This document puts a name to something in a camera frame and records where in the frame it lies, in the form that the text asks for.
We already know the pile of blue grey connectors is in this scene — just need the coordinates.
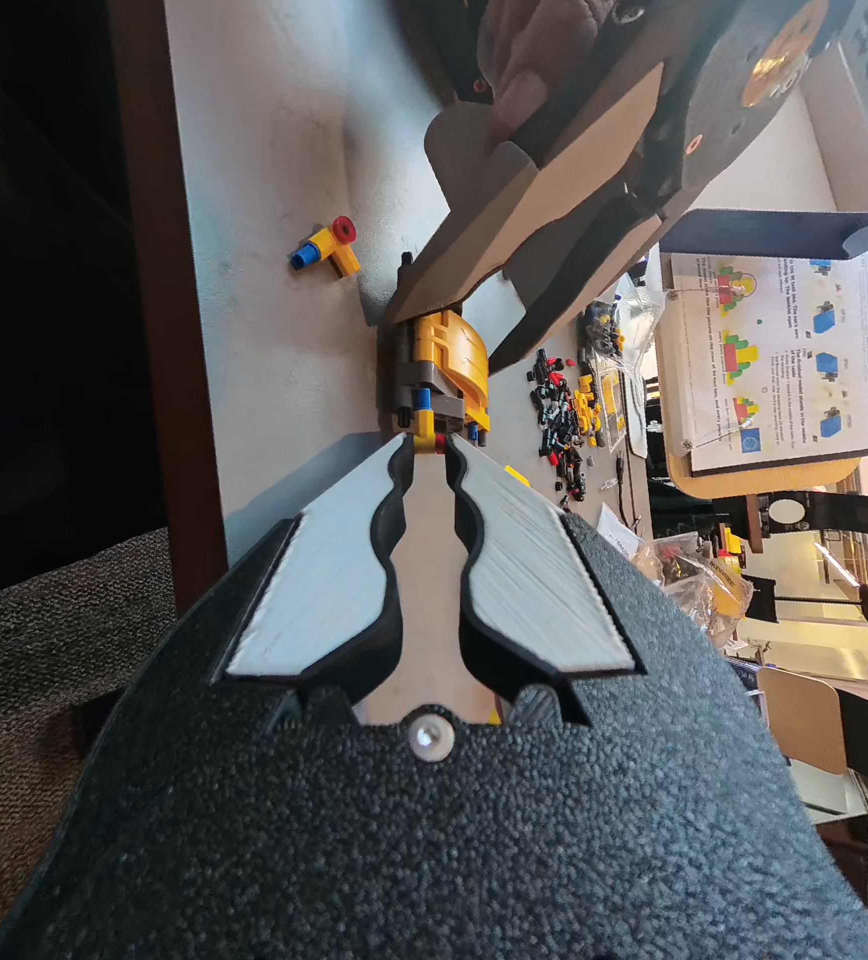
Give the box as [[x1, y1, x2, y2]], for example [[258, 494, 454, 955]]
[[577, 293, 633, 364]]

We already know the pile of black red pins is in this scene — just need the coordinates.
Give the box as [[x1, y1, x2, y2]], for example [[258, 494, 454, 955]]
[[524, 348, 593, 504]]

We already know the printed picture card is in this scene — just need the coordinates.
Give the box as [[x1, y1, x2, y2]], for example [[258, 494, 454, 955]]
[[659, 248, 868, 478]]

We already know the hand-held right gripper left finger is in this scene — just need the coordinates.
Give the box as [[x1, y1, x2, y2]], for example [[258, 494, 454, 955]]
[[224, 435, 414, 709]]

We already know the cardboard box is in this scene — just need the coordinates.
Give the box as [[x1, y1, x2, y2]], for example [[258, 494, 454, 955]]
[[757, 668, 868, 811]]

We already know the black flat stand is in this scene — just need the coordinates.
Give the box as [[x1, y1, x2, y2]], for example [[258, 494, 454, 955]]
[[754, 491, 868, 535]]

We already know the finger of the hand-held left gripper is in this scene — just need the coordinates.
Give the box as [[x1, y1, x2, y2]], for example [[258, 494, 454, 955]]
[[487, 200, 669, 376], [382, 63, 669, 328]]

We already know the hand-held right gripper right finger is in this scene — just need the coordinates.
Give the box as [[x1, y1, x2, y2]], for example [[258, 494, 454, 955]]
[[445, 435, 642, 709]]

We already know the yellow connector with blue pin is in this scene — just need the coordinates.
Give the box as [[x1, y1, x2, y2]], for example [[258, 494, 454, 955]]
[[412, 387, 450, 451]]

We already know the pile of yellow angled beams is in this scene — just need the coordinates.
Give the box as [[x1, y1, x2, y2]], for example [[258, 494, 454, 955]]
[[572, 368, 624, 451]]

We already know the grey desk with wooden edge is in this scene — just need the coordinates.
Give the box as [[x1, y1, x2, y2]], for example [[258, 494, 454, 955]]
[[104, 0, 868, 751]]

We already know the large crumpled plastic bag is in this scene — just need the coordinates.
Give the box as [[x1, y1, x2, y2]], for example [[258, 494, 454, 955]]
[[637, 525, 758, 639]]

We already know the yellow and grey brick assembly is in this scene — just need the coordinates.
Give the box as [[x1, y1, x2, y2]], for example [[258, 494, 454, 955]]
[[382, 255, 492, 444]]

